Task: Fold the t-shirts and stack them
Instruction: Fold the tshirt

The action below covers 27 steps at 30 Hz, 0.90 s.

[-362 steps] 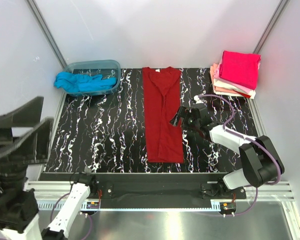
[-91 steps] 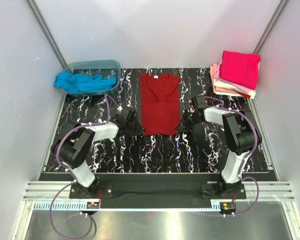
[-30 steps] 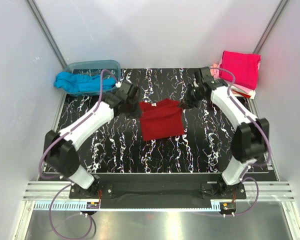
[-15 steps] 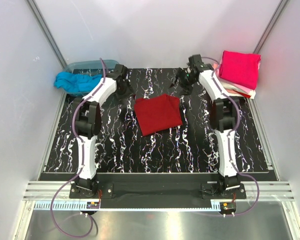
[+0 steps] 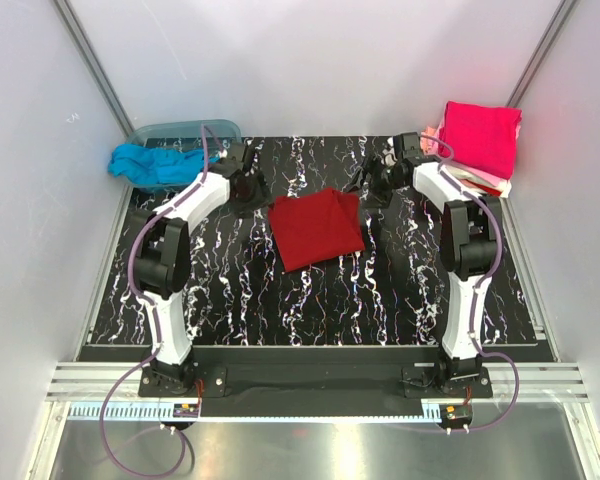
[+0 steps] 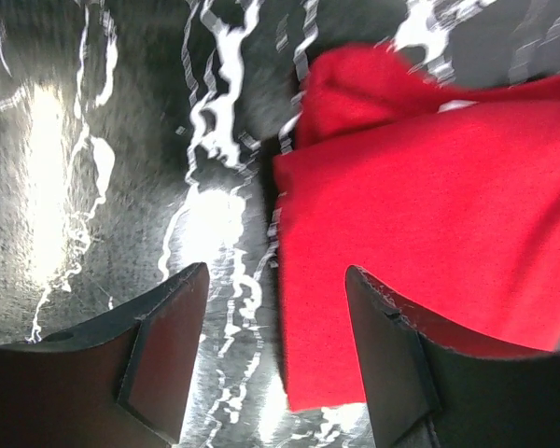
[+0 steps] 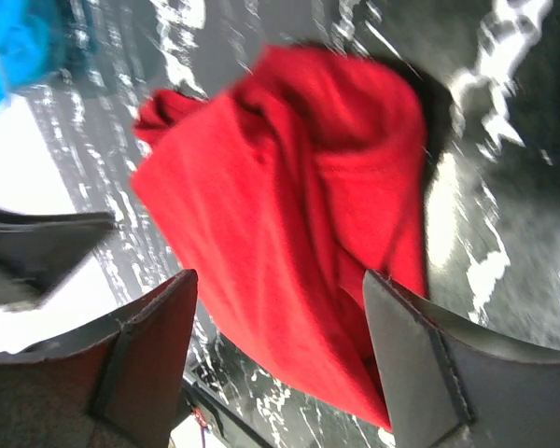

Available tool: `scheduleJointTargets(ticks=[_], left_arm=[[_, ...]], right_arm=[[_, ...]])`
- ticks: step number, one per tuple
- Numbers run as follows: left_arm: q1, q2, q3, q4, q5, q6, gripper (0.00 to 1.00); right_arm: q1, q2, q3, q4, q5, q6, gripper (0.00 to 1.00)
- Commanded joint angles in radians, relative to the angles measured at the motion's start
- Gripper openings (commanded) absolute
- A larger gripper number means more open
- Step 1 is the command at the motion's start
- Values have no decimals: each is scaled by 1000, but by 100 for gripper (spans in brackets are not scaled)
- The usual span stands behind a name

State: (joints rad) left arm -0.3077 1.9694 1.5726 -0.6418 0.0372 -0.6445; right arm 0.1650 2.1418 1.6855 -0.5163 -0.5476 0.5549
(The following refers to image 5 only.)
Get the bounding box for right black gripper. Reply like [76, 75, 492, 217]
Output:
[342, 153, 405, 210]

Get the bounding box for dark red t shirt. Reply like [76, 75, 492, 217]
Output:
[268, 188, 365, 272]

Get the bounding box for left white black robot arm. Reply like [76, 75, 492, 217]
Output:
[127, 142, 271, 396]

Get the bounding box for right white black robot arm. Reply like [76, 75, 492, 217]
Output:
[345, 132, 503, 397]

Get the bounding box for folded salmon t shirt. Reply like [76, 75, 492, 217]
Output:
[420, 126, 439, 154]

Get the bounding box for folded white t shirt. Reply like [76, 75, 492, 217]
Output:
[447, 164, 512, 198]

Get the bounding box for clear blue plastic bin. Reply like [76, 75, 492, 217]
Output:
[120, 119, 241, 191]

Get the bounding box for blue t shirt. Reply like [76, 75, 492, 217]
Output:
[107, 144, 204, 188]

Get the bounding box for black marble pattern mat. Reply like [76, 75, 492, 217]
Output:
[86, 136, 537, 346]

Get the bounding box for folded red t shirt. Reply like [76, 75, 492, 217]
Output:
[466, 180, 501, 197]

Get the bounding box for folded magenta t shirt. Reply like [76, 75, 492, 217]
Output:
[439, 101, 522, 180]

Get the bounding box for folded light pink t shirt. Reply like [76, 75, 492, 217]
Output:
[420, 127, 511, 191]

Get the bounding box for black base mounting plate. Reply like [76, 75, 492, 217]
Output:
[139, 346, 493, 419]

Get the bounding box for left aluminium frame post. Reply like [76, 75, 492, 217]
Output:
[51, 0, 135, 137]

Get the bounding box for aluminium frame post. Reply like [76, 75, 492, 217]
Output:
[51, 0, 135, 137]
[506, 0, 580, 108]

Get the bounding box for aluminium front rail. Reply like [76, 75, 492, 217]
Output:
[47, 362, 588, 403]

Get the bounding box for right aluminium frame post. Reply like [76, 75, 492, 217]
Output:
[506, 0, 580, 108]

